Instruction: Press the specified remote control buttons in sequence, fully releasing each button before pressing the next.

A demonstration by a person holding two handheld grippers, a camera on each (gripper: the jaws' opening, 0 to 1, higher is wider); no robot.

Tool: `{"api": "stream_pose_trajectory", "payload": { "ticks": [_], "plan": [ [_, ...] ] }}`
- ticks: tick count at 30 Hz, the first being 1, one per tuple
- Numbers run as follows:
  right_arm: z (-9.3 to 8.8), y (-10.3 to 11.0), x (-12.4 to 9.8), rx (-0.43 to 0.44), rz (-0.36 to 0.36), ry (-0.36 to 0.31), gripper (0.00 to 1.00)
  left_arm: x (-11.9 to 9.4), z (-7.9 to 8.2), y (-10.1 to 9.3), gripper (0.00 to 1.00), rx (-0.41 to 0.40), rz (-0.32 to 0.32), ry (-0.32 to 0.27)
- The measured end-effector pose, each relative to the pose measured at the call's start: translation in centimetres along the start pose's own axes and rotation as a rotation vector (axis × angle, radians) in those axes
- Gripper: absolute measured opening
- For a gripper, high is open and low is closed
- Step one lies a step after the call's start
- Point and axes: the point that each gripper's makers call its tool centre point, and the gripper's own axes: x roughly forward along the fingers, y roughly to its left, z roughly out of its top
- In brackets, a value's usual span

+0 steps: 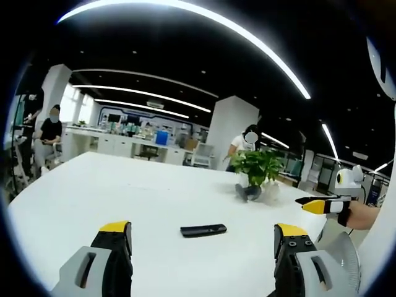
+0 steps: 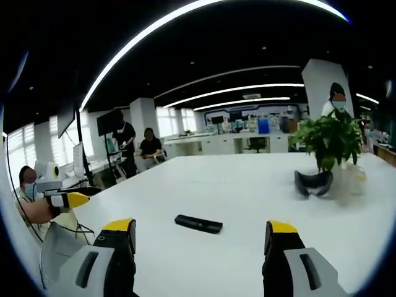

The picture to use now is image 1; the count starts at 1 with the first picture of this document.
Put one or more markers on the white mesh office chair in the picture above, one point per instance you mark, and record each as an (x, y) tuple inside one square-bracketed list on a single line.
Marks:
[(204, 153)]

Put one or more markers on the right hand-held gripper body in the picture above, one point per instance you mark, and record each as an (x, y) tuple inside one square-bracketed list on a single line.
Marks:
[(349, 182)]

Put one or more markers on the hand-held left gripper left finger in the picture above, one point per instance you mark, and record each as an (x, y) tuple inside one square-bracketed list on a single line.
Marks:
[(92, 269)]

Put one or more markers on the black remote control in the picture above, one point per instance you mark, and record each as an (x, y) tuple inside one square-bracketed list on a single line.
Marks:
[(203, 230)]

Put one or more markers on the person's right hand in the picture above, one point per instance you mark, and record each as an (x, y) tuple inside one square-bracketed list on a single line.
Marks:
[(363, 218)]

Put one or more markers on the long white counter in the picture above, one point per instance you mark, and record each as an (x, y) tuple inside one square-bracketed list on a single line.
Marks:
[(117, 143)]

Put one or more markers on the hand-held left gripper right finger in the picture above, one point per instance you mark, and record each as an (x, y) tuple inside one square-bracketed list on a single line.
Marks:
[(297, 272)]

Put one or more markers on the long ceiling light strip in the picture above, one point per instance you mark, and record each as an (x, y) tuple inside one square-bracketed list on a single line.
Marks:
[(235, 28)]

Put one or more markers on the white worn device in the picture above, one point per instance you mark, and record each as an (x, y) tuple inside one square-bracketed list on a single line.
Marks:
[(380, 68)]

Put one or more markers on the green potted plant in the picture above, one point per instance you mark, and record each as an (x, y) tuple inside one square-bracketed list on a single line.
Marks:
[(256, 165)]

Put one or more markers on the blue box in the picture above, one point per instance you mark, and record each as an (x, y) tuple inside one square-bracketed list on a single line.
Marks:
[(162, 138)]

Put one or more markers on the dark blue figurine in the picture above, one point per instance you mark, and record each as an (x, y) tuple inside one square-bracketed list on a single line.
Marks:
[(249, 191)]

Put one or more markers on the black office chair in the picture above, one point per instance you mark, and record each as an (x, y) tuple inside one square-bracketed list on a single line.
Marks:
[(148, 152)]

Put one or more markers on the ceiling air conditioner unit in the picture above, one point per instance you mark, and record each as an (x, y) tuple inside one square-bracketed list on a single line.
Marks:
[(155, 104)]

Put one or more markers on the clear glass ornament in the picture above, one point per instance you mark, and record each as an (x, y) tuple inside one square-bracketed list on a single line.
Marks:
[(272, 193)]

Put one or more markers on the grey mesh office chair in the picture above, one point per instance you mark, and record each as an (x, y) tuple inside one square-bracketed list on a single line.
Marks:
[(343, 256)]

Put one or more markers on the cardboard box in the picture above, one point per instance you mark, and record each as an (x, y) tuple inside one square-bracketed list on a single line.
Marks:
[(191, 144)]

